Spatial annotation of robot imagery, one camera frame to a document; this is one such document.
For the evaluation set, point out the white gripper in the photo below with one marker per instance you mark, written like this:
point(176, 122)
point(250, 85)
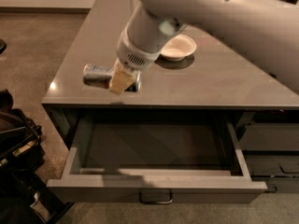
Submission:
point(135, 56)

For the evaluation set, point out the crushed silver blue can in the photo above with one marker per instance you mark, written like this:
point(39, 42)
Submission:
point(99, 76)

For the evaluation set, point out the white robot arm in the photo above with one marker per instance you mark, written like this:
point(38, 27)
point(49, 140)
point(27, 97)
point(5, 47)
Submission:
point(265, 32)

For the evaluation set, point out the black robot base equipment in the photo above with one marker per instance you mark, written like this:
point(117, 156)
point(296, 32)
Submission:
point(24, 197)

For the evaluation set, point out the open grey top drawer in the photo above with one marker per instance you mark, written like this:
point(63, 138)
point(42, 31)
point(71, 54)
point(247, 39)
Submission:
point(192, 154)

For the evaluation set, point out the white paper bowl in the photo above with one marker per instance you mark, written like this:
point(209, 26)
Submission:
point(178, 48)

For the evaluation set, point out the dark round object at left edge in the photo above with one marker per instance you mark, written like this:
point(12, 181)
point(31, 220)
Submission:
point(3, 46)

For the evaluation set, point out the metal drawer handle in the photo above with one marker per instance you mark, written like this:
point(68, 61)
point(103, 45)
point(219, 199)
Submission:
point(155, 198)

